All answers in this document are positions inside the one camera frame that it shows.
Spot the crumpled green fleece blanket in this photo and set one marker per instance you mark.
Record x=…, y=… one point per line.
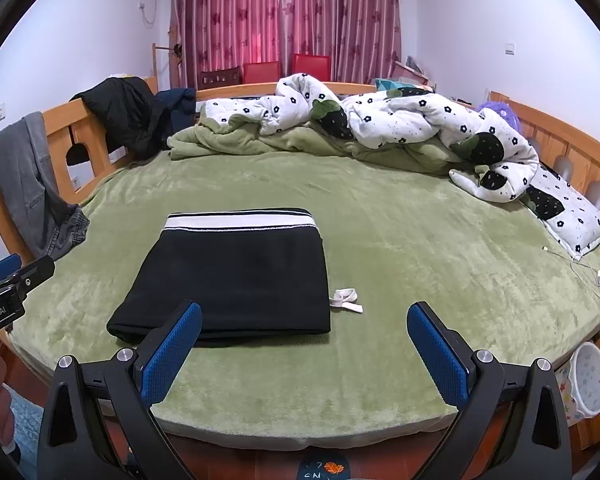
x=220, y=140

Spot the leaning picture frames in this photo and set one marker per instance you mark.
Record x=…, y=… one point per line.
x=412, y=72

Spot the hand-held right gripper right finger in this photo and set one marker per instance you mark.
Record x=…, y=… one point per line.
x=440, y=355

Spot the navy blue garment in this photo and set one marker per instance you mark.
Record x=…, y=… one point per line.
x=180, y=107

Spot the star-printed plastic basin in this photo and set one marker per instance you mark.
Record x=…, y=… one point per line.
x=587, y=380

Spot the white floral pillow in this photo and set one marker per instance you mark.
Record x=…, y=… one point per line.
x=570, y=205

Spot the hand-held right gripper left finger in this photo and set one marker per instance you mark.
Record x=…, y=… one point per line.
x=172, y=355

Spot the wooden bed frame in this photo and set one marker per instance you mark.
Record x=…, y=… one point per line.
x=60, y=117

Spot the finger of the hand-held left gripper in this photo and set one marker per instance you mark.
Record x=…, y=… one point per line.
x=30, y=272
x=2, y=267

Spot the purple plush toy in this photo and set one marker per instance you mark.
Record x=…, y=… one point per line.
x=500, y=116

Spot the white fabric ribbon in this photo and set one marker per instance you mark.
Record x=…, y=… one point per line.
x=345, y=300

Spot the green fleece bed sheet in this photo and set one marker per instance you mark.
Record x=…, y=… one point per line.
x=405, y=260

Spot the black jacket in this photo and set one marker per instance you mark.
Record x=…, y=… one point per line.
x=125, y=115

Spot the black pants with white stripe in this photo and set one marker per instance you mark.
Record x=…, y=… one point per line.
x=230, y=280

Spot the dark wooden chair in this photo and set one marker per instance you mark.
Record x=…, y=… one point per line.
x=220, y=78

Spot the wooden coat rack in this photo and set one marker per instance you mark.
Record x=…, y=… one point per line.
x=172, y=50

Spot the light blue cloth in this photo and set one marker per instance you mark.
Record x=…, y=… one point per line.
x=27, y=435

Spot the dark printed slipper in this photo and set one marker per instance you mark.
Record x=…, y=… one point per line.
x=322, y=467

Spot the grey jeans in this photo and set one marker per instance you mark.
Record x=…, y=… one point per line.
x=30, y=185

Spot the white floral comforter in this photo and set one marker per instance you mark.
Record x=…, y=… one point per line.
x=405, y=115

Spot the red chair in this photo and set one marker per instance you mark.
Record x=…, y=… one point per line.
x=261, y=72
x=310, y=66

